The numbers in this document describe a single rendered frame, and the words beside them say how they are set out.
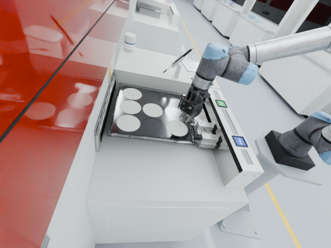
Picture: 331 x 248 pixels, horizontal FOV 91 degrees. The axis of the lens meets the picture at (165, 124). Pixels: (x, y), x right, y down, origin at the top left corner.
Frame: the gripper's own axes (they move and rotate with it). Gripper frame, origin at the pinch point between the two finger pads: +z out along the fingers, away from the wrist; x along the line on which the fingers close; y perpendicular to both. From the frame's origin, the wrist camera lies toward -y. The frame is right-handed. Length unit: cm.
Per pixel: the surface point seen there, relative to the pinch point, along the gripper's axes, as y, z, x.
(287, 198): -103, 91, 105
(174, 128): 8.4, 1.6, -0.7
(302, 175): -30, 10, 60
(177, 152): 11.7, 9.6, 6.6
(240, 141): -3.7, -4.9, 24.7
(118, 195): 42.5, 9.6, 3.9
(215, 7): -780, 32, -366
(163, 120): 8.7, 1.6, -7.1
